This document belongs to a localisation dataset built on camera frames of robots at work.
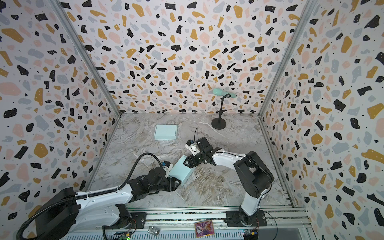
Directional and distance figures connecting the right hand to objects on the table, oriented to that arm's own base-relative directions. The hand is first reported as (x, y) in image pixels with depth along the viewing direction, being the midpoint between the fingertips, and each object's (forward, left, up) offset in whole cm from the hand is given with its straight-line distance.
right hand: (187, 159), depth 89 cm
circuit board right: (-35, -33, -8) cm, 49 cm away
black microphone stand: (+34, -22, -6) cm, 41 cm away
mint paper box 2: (-8, +3, +1) cm, 8 cm away
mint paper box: (+23, +18, -4) cm, 29 cm away
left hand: (-13, +2, 0) cm, 13 cm away
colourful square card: (-34, -11, -4) cm, 35 cm away
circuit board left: (-37, +26, -6) cm, 46 cm away
